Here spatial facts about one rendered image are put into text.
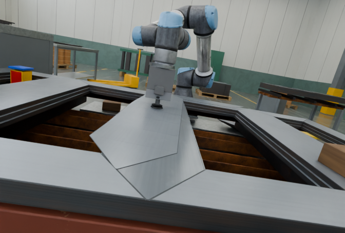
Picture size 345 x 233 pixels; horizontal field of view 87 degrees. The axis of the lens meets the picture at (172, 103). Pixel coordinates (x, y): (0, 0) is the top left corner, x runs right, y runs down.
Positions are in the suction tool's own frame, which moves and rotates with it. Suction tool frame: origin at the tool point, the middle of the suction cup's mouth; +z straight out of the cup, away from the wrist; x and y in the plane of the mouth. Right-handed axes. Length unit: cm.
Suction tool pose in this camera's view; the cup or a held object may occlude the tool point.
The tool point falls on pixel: (156, 110)
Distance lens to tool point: 64.4
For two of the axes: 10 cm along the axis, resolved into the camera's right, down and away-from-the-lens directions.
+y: 9.8, 1.6, 0.6
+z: -1.7, 9.6, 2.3
